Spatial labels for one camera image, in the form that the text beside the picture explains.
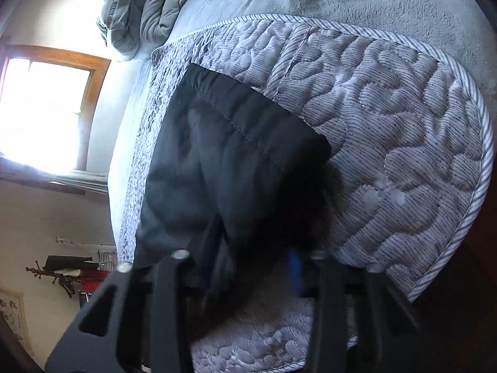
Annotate wooden coat rack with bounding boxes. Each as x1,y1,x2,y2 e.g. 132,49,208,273
25,264,84,300

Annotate wooden framed window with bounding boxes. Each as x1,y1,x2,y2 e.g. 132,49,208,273
0,44,112,196

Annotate black hanging garment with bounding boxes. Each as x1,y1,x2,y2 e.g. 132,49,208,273
43,255,94,272

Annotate black pants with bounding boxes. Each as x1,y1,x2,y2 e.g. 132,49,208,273
134,63,342,319

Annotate framed wall picture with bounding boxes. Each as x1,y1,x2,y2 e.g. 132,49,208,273
0,285,29,356

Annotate grey quilted mattress pad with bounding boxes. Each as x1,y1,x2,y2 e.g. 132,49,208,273
116,13,495,373

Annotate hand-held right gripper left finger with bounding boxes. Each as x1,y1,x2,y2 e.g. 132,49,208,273
44,218,224,373

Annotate grey puffy comforter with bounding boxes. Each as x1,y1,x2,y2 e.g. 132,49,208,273
96,0,204,62

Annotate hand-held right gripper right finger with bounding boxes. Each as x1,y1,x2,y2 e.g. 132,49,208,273
287,249,425,373

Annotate red hanging garment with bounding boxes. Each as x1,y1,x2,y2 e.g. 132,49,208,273
75,264,111,294

